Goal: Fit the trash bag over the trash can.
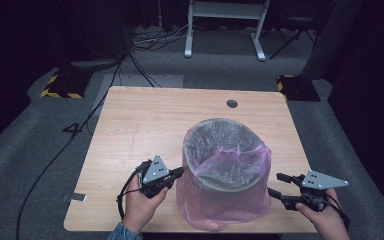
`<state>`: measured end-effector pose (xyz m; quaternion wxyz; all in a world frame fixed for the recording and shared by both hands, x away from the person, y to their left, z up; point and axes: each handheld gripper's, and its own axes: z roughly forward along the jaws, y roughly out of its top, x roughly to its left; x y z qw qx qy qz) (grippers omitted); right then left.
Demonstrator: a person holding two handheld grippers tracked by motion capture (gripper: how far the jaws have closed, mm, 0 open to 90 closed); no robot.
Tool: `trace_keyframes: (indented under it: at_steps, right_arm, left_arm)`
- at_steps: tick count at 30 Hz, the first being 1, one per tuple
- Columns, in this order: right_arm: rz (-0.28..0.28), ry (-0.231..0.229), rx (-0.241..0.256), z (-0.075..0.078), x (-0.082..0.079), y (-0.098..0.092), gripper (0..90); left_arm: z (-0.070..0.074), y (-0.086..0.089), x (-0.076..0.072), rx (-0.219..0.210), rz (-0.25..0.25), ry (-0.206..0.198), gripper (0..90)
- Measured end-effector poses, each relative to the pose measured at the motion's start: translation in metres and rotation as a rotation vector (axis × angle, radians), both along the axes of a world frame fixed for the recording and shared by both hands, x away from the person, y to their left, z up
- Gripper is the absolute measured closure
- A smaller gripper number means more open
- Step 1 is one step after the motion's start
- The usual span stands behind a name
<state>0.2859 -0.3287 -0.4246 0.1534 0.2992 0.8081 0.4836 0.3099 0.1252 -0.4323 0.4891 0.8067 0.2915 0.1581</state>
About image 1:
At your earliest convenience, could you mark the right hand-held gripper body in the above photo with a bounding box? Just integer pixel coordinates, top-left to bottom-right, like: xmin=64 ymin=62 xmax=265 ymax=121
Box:
xmin=291 ymin=170 xmax=350 ymax=212

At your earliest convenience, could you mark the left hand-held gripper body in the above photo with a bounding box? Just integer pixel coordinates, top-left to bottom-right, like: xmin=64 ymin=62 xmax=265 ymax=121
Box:
xmin=137 ymin=154 xmax=175 ymax=200

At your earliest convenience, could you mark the pink plastic trash bag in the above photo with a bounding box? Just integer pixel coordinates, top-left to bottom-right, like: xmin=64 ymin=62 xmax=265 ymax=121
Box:
xmin=175 ymin=117 xmax=273 ymax=233

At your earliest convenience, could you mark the green plastic trash bin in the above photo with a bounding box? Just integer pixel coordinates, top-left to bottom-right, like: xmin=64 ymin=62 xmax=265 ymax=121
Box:
xmin=179 ymin=117 xmax=271 ymax=231

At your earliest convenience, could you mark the person's left hand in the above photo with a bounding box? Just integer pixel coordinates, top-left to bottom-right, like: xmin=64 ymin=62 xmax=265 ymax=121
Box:
xmin=122 ymin=176 xmax=170 ymax=235

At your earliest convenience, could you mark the person's right hand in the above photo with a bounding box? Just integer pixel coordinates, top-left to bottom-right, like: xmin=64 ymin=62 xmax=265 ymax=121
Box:
xmin=295 ymin=187 xmax=350 ymax=240

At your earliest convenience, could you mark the person's left denim sleeve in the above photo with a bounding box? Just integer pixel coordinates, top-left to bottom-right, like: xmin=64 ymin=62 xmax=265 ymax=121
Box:
xmin=106 ymin=222 xmax=145 ymax=240

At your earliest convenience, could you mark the grey tape strip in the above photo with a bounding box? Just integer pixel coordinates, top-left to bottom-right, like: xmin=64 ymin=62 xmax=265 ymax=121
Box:
xmin=62 ymin=192 xmax=88 ymax=203

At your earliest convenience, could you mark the black yellow striped stand base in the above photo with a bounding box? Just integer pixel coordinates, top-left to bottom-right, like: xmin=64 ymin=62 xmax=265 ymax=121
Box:
xmin=40 ymin=68 xmax=93 ymax=100
xmin=276 ymin=74 xmax=322 ymax=103

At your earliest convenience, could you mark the grey flat stand base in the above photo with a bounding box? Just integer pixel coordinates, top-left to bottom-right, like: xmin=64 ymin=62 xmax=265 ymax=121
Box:
xmin=69 ymin=57 xmax=126 ymax=73

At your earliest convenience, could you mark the black tripod stand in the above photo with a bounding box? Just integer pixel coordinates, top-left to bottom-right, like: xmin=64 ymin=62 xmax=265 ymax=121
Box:
xmin=268 ymin=18 xmax=318 ymax=61

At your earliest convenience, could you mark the grey curtain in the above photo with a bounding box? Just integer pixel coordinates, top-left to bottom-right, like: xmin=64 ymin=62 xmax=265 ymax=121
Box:
xmin=300 ymin=0 xmax=365 ymax=81

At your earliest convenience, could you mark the right hand-held gripper black cable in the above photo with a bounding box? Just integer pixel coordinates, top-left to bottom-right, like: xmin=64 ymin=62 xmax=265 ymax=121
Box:
xmin=324 ymin=192 xmax=351 ymax=230

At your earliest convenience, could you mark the hand-held gripper black cable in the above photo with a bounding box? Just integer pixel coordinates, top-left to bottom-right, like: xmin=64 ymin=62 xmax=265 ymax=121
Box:
xmin=116 ymin=161 xmax=145 ymax=221
xmin=324 ymin=192 xmax=351 ymax=230

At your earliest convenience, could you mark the left hand-held gripper black cable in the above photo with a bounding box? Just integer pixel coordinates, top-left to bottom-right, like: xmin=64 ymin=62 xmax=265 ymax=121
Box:
xmin=116 ymin=161 xmax=145 ymax=221

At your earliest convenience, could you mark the long black floor cable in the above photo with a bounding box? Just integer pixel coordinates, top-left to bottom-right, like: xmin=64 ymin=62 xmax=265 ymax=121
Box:
xmin=15 ymin=54 xmax=128 ymax=240

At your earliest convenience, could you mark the tangle of floor cables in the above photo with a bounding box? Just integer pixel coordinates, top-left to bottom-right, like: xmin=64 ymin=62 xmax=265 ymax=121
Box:
xmin=129 ymin=23 xmax=198 ymax=88

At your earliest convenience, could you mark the white metal table frame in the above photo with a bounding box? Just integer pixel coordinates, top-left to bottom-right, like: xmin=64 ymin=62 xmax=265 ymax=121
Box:
xmin=183 ymin=0 xmax=271 ymax=62

